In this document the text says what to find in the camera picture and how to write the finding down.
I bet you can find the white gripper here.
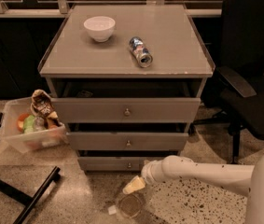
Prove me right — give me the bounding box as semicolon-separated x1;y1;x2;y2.
122;160;166;194

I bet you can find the grey bottom drawer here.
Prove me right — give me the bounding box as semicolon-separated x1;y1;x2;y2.
77;150;177;172

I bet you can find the grey drawer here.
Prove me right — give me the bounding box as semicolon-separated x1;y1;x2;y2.
68;132;188;151
77;150;177;172
51;97;201;123

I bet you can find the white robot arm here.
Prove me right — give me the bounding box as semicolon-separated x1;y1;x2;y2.
123;155;264;224

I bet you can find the grey middle drawer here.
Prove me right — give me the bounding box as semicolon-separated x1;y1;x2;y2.
68;132;188;151

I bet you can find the grey top drawer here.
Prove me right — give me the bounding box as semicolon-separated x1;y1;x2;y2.
51;97;201;123

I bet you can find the grey drawer cabinet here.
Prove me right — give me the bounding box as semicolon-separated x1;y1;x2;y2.
37;4;216;173

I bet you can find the black metal stand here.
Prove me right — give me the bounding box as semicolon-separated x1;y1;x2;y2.
0;111;62;224

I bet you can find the green apple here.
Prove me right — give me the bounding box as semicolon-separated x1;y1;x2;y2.
23;115;35;133

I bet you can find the brown chip bag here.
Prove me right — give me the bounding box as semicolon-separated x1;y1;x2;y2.
31;90;60;129

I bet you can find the clear plastic bin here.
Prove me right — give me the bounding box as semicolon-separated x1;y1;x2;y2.
0;97;67;153

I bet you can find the blue silver soda can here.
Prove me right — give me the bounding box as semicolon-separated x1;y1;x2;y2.
129;36;153;68

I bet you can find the orange fruit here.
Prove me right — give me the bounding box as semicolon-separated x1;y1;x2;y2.
17;113;29;132

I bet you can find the black office chair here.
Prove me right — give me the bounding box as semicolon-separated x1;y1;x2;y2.
201;0;264;164

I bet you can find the white ceramic bowl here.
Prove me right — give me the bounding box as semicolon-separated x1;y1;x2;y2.
84;16;116;42

